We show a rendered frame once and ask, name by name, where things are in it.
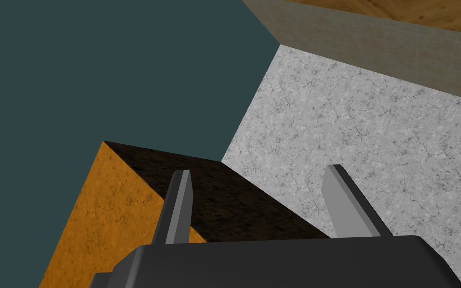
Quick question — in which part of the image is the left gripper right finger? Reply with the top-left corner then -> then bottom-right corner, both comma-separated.
321,164 -> 394,239

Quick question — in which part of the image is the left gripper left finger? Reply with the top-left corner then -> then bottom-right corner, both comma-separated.
151,169 -> 194,246

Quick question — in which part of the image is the orange cabinet with dark top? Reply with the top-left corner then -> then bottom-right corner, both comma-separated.
39,140 -> 331,288

